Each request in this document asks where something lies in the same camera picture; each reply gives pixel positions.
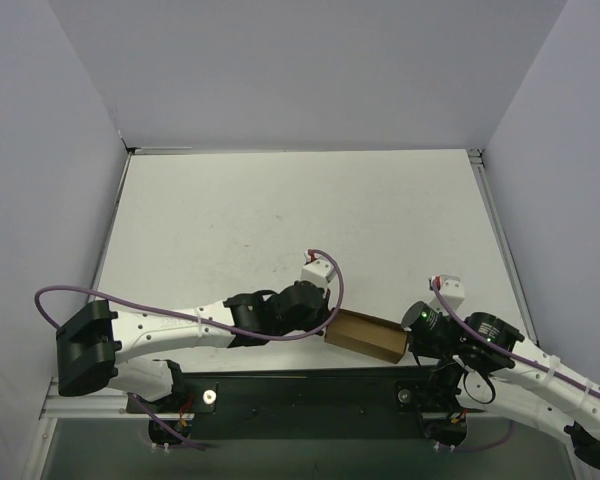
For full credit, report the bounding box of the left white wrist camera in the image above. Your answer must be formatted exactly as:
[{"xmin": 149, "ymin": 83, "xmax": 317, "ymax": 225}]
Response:
[{"xmin": 299, "ymin": 250, "xmax": 336, "ymax": 291}]

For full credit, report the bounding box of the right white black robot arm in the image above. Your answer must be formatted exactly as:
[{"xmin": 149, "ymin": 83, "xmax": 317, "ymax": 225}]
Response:
[{"xmin": 401, "ymin": 301, "xmax": 600, "ymax": 471}]

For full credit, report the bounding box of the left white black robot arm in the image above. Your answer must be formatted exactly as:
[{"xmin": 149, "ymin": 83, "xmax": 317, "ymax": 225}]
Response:
[{"xmin": 56, "ymin": 281, "xmax": 331, "ymax": 412}]

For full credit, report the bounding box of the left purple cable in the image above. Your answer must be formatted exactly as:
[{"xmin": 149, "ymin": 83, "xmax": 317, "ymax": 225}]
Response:
[{"xmin": 33, "ymin": 248, "xmax": 345, "ymax": 342}]

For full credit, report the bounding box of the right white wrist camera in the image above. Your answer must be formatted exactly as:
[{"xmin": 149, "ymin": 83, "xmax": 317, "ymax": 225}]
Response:
[{"xmin": 429, "ymin": 275, "xmax": 465, "ymax": 311}]

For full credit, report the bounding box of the aluminium table frame rail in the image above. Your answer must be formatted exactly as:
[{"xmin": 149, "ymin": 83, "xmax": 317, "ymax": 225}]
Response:
[{"xmin": 467, "ymin": 148, "xmax": 581, "ymax": 419}]

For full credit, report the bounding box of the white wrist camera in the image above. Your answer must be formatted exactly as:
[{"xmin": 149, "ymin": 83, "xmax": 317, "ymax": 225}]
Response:
[
  {"xmin": 299, "ymin": 250, "xmax": 336, "ymax": 291},
  {"xmin": 429, "ymin": 275, "xmax": 465, "ymax": 311}
]

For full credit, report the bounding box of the brown cardboard paper box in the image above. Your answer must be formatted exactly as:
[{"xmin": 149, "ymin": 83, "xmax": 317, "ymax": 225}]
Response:
[{"xmin": 324, "ymin": 309, "xmax": 408, "ymax": 364}]

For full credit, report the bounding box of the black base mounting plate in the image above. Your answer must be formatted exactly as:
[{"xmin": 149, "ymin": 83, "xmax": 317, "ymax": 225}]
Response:
[{"xmin": 125, "ymin": 366, "xmax": 468, "ymax": 446}]

